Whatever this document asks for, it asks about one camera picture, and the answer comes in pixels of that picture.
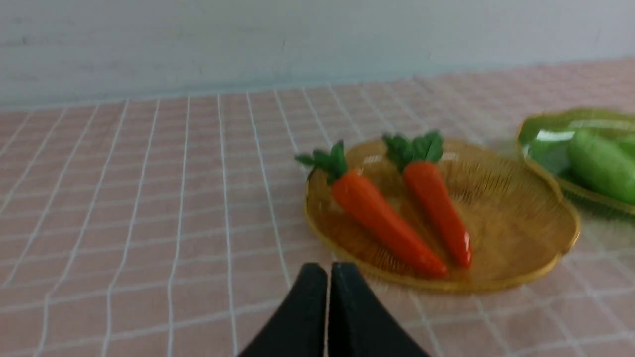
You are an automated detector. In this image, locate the amber ribbed glass plate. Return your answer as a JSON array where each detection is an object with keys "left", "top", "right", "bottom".
[{"left": 304, "top": 139, "right": 581, "bottom": 293}]

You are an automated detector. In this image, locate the orange toy carrot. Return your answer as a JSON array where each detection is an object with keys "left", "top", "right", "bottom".
[
  {"left": 381, "top": 130, "right": 473, "bottom": 268},
  {"left": 294, "top": 141, "right": 449, "bottom": 278}
]

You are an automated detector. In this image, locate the pink checkered tablecloth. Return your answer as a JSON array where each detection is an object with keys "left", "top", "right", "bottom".
[{"left": 1, "top": 59, "right": 634, "bottom": 357}]

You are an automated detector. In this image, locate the green ribbed glass plate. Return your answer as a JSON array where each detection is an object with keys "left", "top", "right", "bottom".
[{"left": 515, "top": 108, "right": 634, "bottom": 218}]

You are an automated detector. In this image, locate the green toy cucumber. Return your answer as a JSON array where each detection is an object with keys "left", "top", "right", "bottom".
[
  {"left": 613, "top": 134, "right": 635, "bottom": 160},
  {"left": 567, "top": 129, "right": 635, "bottom": 205}
]

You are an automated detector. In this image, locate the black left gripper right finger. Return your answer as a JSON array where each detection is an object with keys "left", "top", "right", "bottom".
[{"left": 327, "top": 262, "right": 429, "bottom": 357}]

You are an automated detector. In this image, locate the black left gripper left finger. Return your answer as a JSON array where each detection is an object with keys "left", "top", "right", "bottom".
[{"left": 239, "top": 263, "right": 328, "bottom": 357}]

